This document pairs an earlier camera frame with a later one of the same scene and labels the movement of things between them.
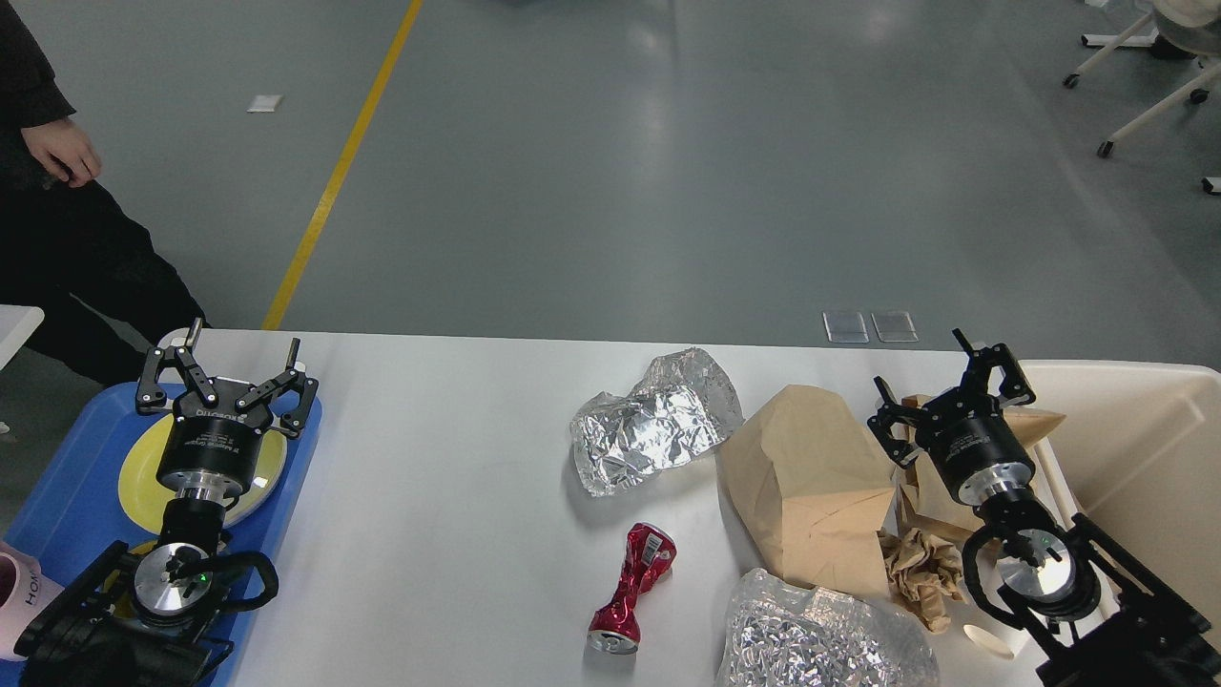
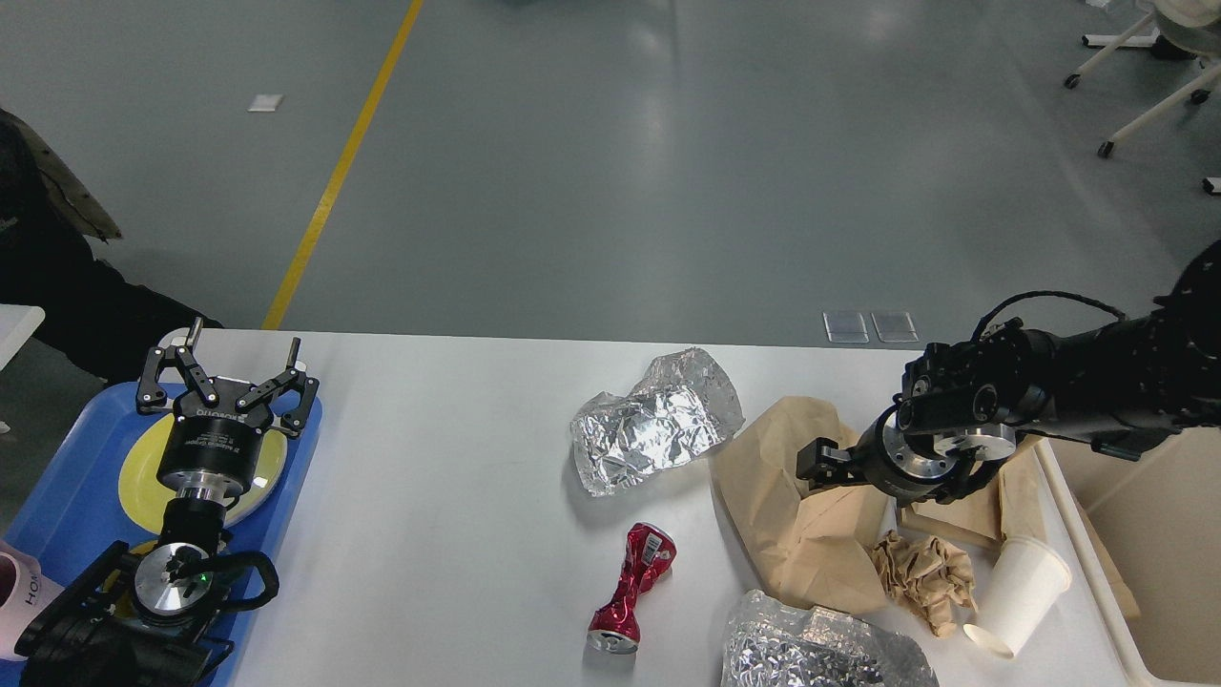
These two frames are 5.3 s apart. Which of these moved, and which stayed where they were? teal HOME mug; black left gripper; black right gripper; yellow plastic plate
Moved: black right gripper
Stayed: black left gripper; teal HOME mug; yellow plastic plate
